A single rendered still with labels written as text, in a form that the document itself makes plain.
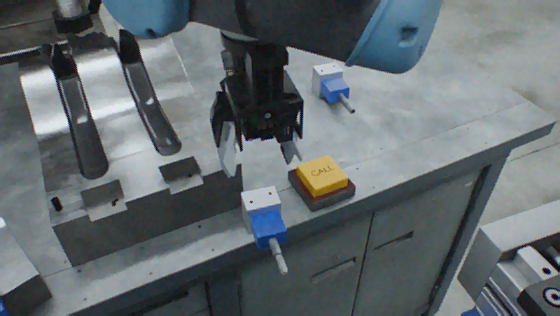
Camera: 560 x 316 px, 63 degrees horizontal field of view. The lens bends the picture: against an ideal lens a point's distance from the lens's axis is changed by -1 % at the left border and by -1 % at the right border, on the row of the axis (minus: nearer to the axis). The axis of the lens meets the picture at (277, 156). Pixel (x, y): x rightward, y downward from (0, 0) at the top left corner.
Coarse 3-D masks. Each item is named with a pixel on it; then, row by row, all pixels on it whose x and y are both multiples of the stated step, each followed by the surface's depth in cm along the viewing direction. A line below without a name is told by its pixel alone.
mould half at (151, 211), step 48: (96, 48) 82; (144, 48) 82; (48, 96) 75; (96, 96) 77; (192, 96) 80; (48, 144) 70; (144, 144) 70; (192, 144) 69; (48, 192) 62; (144, 192) 62; (192, 192) 65; (240, 192) 70; (96, 240) 63; (144, 240) 67
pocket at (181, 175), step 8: (184, 160) 67; (192, 160) 68; (160, 168) 66; (168, 168) 67; (176, 168) 67; (184, 168) 68; (192, 168) 69; (200, 168) 66; (168, 176) 68; (176, 176) 68; (184, 176) 68; (192, 176) 68; (200, 176) 68; (176, 184) 67; (184, 184) 67; (192, 184) 65; (176, 192) 64
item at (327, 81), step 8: (328, 64) 93; (336, 64) 93; (320, 72) 91; (328, 72) 91; (336, 72) 91; (312, 80) 94; (320, 80) 91; (328, 80) 91; (336, 80) 91; (312, 88) 96; (320, 88) 92; (328, 88) 89; (336, 88) 89; (344, 88) 89; (320, 96) 93; (328, 96) 89; (336, 96) 89; (344, 96) 89; (344, 104) 87; (352, 112) 86
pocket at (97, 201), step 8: (104, 184) 63; (112, 184) 64; (120, 184) 64; (80, 192) 62; (88, 192) 63; (96, 192) 64; (104, 192) 64; (112, 192) 65; (120, 192) 65; (88, 200) 64; (96, 200) 64; (104, 200) 65; (112, 200) 65; (120, 200) 65; (88, 208) 63; (96, 208) 63; (104, 208) 63; (112, 208) 63; (120, 208) 62; (96, 216) 61; (104, 216) 61
